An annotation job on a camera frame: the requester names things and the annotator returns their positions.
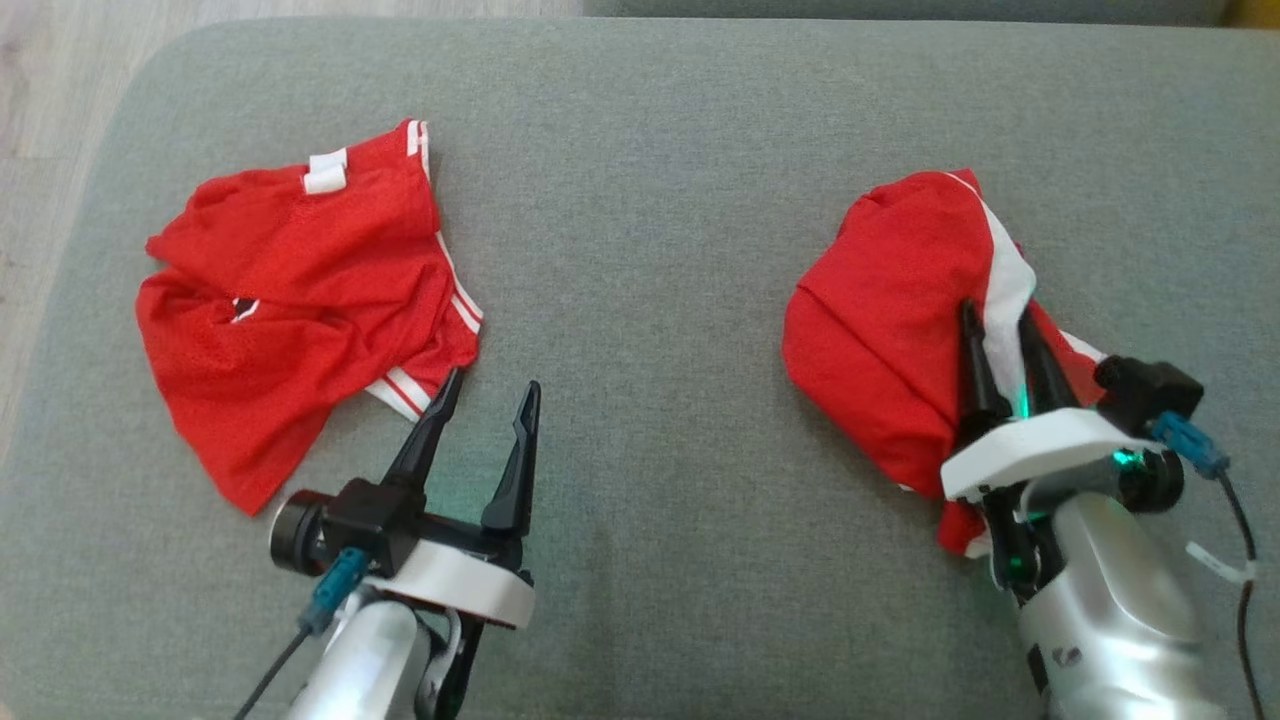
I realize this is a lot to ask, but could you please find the grey fabric sofa seat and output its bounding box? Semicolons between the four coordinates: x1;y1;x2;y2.
0;15;1280;720

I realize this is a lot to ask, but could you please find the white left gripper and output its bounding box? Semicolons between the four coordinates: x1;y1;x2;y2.
365;367;543;630

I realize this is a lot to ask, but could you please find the red mesh garment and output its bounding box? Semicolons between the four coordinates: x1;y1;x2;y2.
135;118;485;517

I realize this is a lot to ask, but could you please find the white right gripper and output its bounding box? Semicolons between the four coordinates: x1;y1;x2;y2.
940;298;1163;602

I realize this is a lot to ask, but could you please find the black left cable, teal plug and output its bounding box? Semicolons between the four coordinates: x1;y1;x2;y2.
233;547;370;720

